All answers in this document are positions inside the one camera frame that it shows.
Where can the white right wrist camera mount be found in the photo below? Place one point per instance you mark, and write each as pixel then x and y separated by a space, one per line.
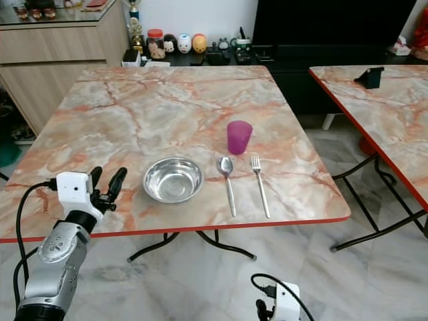
pixel 287 302

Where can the stainless steel spoon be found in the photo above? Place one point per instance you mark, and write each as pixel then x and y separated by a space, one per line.
pixel 225 165

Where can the small white box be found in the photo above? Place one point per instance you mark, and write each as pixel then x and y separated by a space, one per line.
pixel 131 59

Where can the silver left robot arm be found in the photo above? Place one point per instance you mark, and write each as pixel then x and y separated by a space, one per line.
pixel 57 264

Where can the gold trophy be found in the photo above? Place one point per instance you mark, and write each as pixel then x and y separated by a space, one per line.
pixel 135 28

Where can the yellow round doll figurine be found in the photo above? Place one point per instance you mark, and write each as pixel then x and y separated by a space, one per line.
pixel 199 44

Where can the black television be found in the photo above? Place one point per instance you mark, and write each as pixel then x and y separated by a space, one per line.
pixel 328 21

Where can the stainless steel bowl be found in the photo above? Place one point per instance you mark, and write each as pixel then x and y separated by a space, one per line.
pixel 172 180

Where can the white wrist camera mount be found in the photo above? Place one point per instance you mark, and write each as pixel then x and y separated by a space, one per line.
pixel 72 190
pixel 287 302

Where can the purple plastic cup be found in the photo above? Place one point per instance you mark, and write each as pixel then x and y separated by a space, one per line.
pixel 239 138

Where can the small grey figurine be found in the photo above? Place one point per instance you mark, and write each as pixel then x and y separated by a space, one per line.
pixel 223 44

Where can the red lidded snack jar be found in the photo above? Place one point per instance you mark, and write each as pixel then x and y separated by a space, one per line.
pixel 156 45

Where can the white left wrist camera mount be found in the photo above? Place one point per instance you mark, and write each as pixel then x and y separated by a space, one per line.
pixel 72 190

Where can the light wooden cabinet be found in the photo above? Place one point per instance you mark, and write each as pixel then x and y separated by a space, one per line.
pixel 60 70

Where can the green mug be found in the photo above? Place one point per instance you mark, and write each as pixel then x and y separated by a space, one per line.
pixel 242 44

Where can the stainless steel fork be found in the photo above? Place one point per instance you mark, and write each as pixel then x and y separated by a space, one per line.
pixel 261 190

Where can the white round doll figurine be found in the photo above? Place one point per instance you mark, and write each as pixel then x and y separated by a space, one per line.
pixel 184 44

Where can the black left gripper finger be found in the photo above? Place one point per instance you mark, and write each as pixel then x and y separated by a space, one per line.
pixel 116 180
pixel 97 174

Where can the black round doll figurine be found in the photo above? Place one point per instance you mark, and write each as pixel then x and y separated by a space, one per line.
pixel 169 45

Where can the red stool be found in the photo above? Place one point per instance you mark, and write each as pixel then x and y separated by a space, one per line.
pixel 368 146

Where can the black phone stand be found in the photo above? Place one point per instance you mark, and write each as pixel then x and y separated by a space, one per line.
pixel 370 78

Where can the green container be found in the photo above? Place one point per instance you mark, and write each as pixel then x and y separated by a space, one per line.
pixel 9 152

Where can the small white ornament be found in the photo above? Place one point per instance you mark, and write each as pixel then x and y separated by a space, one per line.
pixel 400 47

